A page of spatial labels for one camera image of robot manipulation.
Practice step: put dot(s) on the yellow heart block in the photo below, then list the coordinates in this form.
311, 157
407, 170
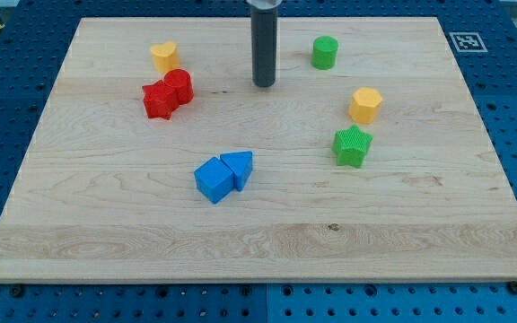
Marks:
165, 56

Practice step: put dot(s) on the green star block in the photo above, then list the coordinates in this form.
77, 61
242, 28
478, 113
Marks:
351, 146

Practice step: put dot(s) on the red cylinder block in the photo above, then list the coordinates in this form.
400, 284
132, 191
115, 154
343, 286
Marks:
180, 81

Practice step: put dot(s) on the white fiducial marker tag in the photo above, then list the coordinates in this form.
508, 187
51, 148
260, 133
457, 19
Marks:
467, 42

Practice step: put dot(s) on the blue triangle block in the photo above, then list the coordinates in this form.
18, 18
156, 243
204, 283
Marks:
241, 164

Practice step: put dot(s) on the red star block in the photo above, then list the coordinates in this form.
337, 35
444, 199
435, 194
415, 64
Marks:
160, 100

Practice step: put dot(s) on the blue cube block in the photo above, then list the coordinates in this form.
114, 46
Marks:
214, 179

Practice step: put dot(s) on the green cylinder block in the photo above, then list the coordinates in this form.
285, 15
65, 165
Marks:
324, 52

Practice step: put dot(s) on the yellow hexagon block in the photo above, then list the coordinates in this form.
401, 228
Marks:
365, 105

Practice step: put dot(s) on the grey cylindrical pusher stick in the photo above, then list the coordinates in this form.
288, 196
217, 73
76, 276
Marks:
263, 42

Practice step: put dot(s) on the light wooden board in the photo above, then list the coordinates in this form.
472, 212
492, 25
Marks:
107, 195

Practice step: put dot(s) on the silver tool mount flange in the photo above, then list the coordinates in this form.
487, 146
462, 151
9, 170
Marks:
264, 4

